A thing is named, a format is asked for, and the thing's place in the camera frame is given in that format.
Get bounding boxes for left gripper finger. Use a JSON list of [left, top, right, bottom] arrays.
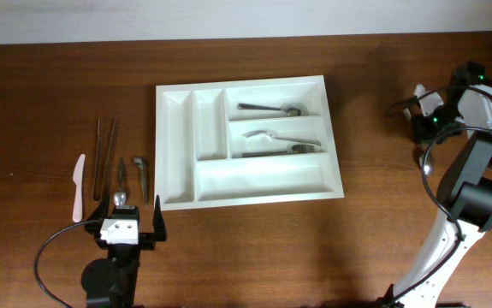
[[152, 195, 167, 242], [87, 194, 110, 221]]

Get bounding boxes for silver fork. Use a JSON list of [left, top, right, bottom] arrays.
[[241, 144, 316, 158], [242, 130, 322, 146]]

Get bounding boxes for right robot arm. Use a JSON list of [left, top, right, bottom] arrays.
[[376, 62, 492, 307]]

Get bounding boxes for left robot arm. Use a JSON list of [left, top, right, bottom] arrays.
[[80, 198, 167, 307]]

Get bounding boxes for small silver teaspoon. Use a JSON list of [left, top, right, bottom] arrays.
[[113, 158, 127, 206]]

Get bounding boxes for pink plastic knife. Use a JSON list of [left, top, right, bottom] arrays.
[[72, 154, 86, 222]]

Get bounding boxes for small bent metal spoon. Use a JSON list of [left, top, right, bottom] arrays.
[[133, 157, 149, 208]]

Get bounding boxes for white plastic cutlery tray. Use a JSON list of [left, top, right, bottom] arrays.
[[154, 75, 344, 210]]

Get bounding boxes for right black cable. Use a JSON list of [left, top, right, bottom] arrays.
[[384, 85, 492, 300]]

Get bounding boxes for black cable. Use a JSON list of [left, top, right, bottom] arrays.
[[33, 219, 101, 308], [384, 85, 492, 300]]

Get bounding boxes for left black cable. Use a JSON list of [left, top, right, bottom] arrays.
[[33, 219, 101, 308]]

